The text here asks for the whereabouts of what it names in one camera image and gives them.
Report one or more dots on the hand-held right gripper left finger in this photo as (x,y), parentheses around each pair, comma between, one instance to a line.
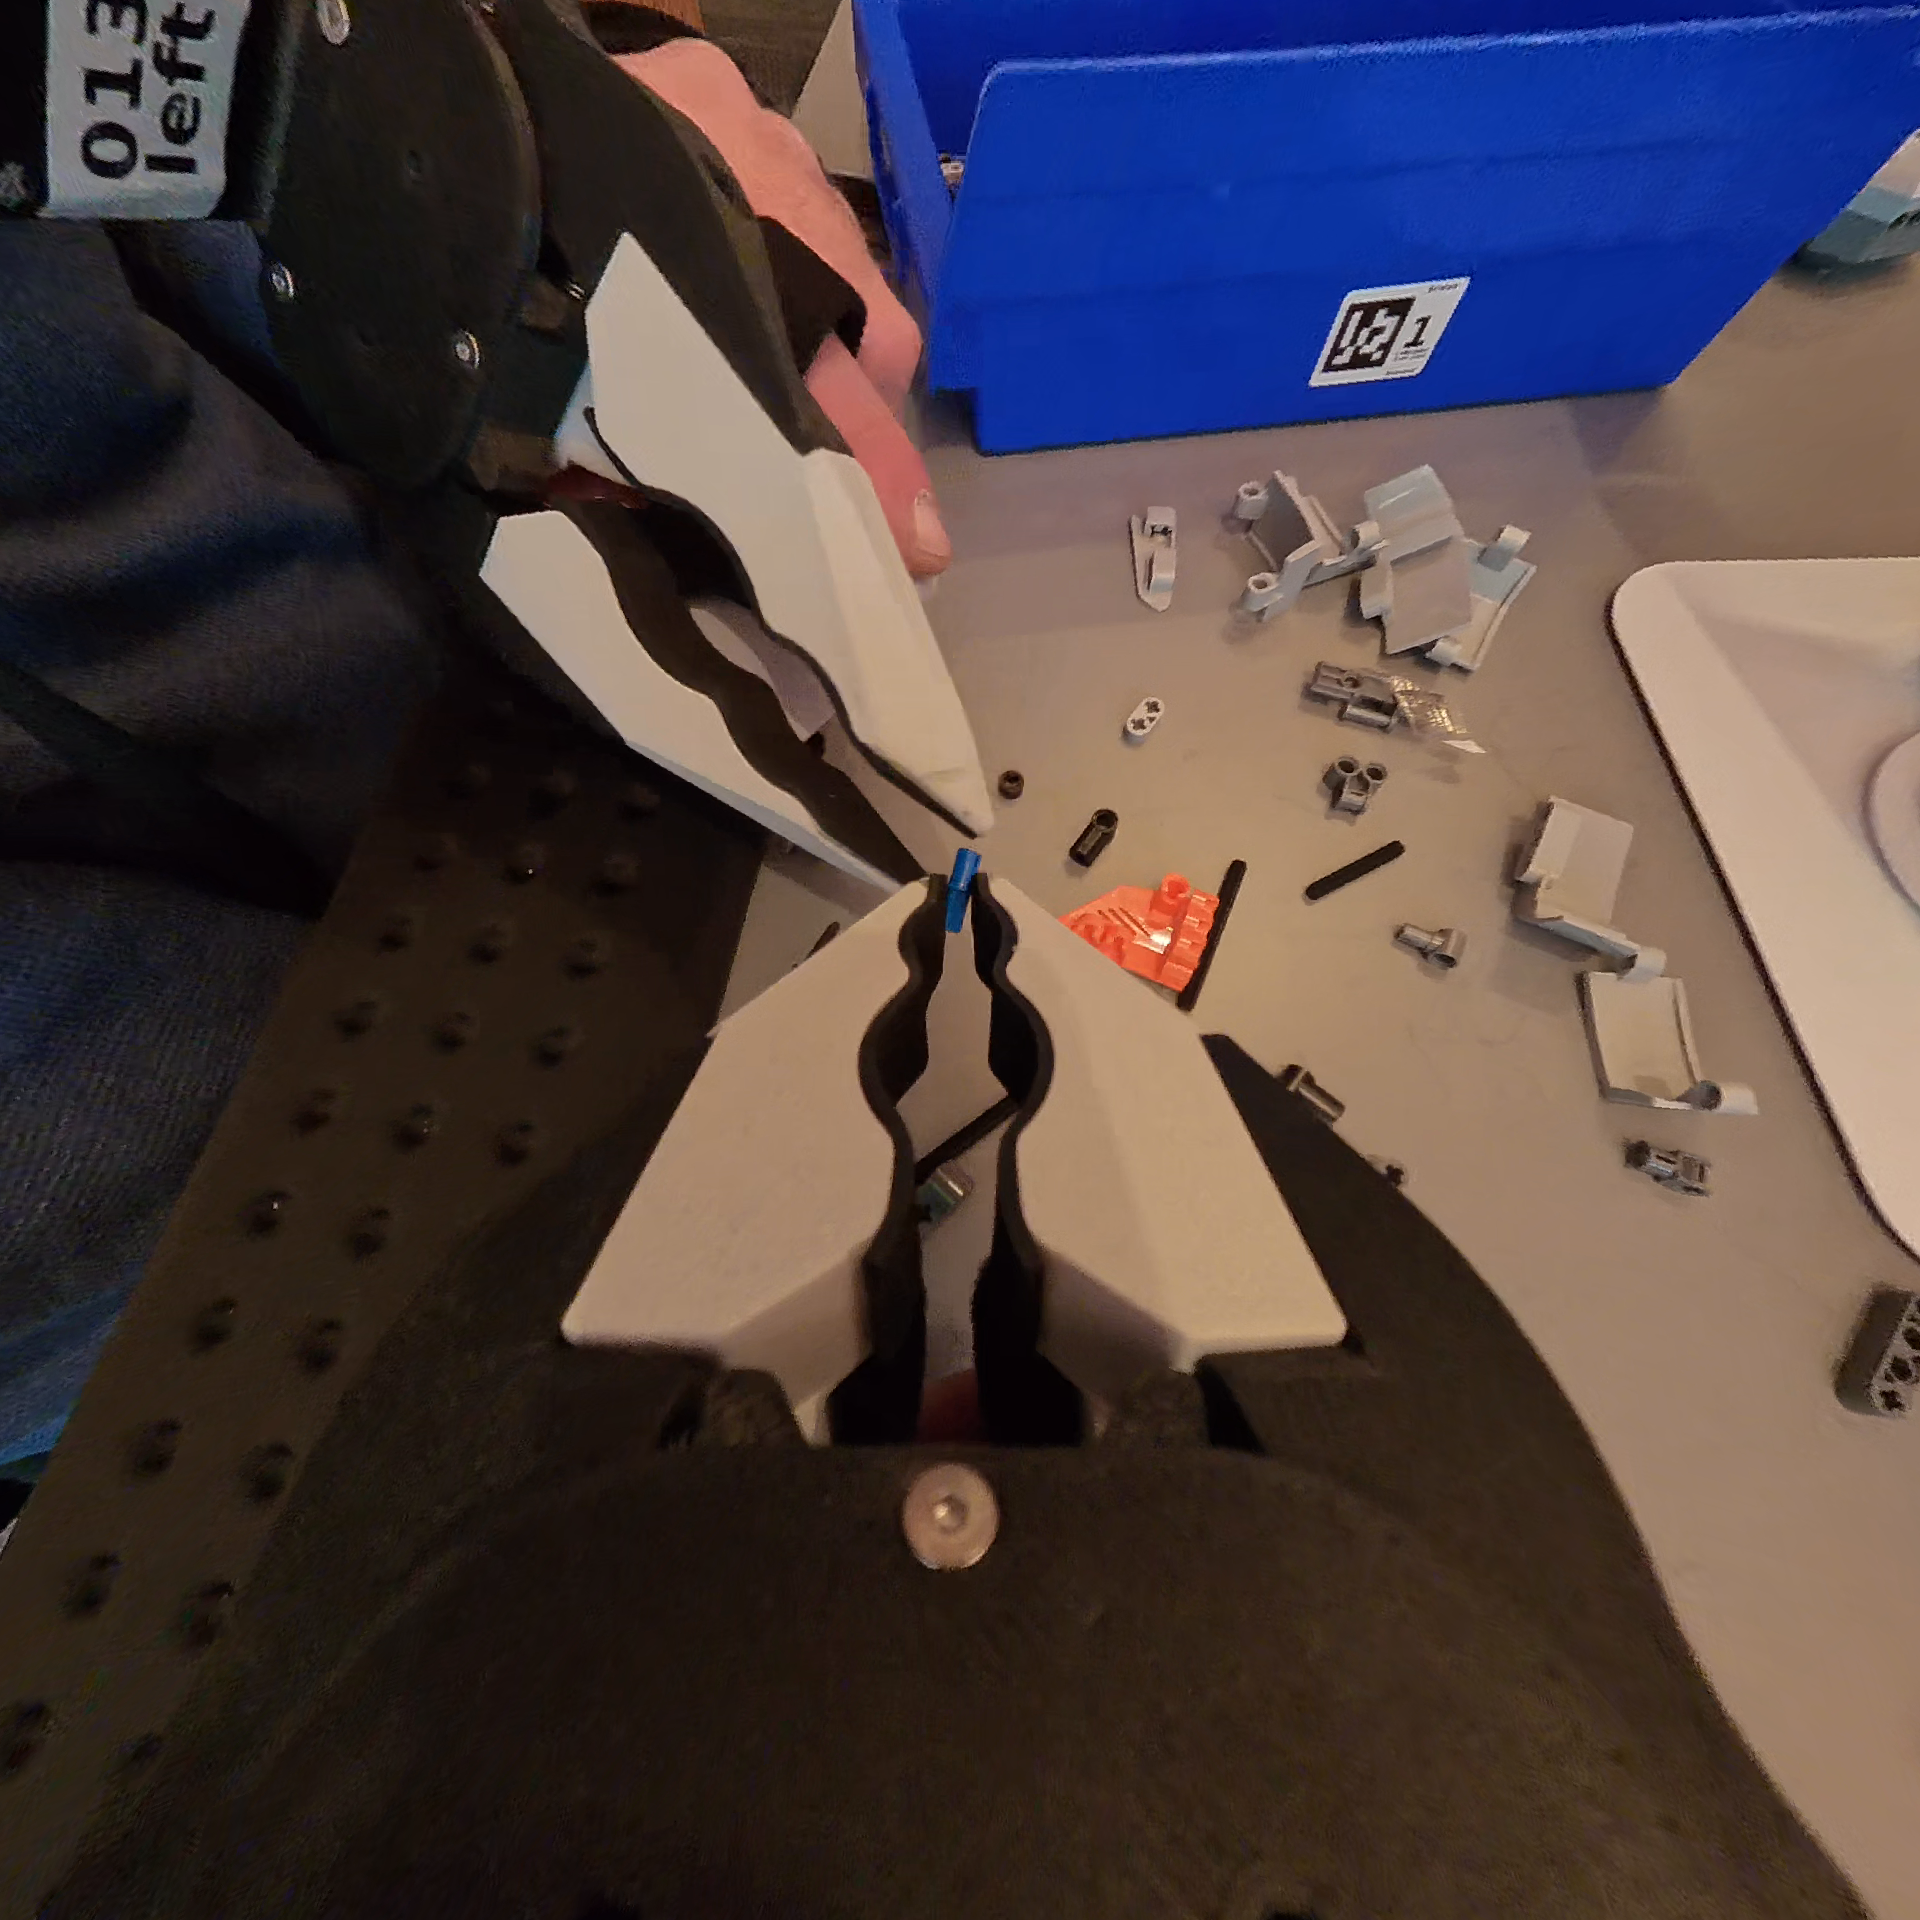
(733,1201)

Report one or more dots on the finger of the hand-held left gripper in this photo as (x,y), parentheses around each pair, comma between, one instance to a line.
(599,646)
(704,421)

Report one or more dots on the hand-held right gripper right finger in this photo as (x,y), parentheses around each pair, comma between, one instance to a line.
(1170,1201)

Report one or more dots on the black pin connector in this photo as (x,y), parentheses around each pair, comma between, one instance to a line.
(1096,838)
(1313,1093)

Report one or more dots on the short blue pin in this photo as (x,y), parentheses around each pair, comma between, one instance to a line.
(962,885)

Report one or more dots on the blue tagged plastic bin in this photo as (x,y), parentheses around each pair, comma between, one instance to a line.
(1201,225)

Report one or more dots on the small light grey link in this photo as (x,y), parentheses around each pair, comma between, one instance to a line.
(1145,716)

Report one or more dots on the person's left hand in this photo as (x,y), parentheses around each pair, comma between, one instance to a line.
(796,166)

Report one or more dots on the grey axle connector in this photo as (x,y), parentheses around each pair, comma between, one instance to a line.
(944,1194)

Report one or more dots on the long black axle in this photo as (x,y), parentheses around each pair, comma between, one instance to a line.
(961,1137)

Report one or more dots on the black axle pin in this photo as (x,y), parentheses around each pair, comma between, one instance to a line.
(821,941)

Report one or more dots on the large orange wedge panel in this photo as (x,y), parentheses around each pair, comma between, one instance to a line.
(1140,927)

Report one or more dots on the grey pin connector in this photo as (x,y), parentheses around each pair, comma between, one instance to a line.
(1428,942)

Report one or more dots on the short black axle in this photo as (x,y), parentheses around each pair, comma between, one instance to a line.
(1353,869)

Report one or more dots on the blue denim trouser leg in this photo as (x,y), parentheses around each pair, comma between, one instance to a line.
(149,599)

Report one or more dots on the dark grey double connector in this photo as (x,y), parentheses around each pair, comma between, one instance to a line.
(1353,782)

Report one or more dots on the narrow light grey panel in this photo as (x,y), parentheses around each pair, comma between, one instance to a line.
(1154,564)

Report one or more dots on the light grey curved panel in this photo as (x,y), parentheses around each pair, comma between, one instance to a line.
(1642,1044)

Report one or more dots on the small dark grey connector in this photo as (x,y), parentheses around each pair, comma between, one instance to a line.
(1669,1166)

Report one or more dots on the light grey box panel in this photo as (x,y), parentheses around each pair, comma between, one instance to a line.
(1576,869)

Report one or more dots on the dark grey pin joiner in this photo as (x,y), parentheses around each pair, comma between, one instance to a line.
(1349,693)

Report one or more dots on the small clear plastic bag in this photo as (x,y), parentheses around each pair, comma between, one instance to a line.
(1434,715)

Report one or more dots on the pile of light grey panels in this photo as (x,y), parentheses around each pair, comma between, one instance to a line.
(1410,580)

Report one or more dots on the dark grey short beam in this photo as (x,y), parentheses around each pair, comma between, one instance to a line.
(1882,1349)

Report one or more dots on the grey block piece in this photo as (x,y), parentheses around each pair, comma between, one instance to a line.
(1868,225)

